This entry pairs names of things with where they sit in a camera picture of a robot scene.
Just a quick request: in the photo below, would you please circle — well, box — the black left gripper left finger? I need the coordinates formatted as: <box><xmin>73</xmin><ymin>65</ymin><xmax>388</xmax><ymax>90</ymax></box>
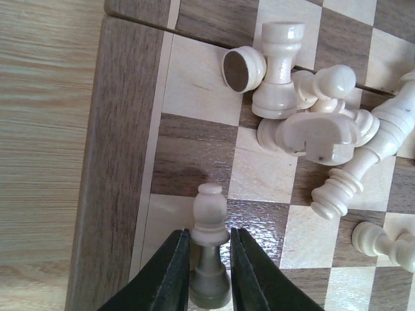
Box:
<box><xmin>99</xmin><ymin>229</ymin><xmax>190</xmax><ymax>310</ymax></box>

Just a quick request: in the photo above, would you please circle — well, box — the white knight chess piece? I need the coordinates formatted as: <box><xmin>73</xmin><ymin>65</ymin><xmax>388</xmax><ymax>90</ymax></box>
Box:
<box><xmin>276</xmin><ymin>113</ymin><xmax>361</xmax><ymax>166</ymax></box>

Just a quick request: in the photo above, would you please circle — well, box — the white bishop chess piece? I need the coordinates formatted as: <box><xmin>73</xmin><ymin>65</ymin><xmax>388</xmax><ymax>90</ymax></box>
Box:
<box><xmin>189</xmin><ymin>183</ymin><xmax>231</xmax><ymax>309</ymax></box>

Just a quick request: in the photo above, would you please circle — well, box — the white king chess piece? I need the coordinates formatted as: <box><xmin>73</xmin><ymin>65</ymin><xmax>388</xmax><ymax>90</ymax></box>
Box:
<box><xmin>311</xmin><ymin>71</ymin><xmax>414</xmax><ymax>220</ymax></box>

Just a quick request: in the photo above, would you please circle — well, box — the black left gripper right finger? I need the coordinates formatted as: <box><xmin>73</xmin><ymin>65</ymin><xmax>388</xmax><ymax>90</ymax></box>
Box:
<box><xmin>230</xmin><ymin>227</ymin><xmax>323</xmax><ymax>310</ymax></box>

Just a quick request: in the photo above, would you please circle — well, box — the wooden chess board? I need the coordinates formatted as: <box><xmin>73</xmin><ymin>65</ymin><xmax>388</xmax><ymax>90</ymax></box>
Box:
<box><xmin>65</xmin><ymin>1</ymin><xmax>414</xmax><ymax>310</ymax></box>

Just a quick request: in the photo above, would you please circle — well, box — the white rook chess piece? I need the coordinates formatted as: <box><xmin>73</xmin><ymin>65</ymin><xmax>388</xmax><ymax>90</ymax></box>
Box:
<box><xmin>252</xmin><ymin>21</ymin><xmax>305</xmax><ymax>119</ymax></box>

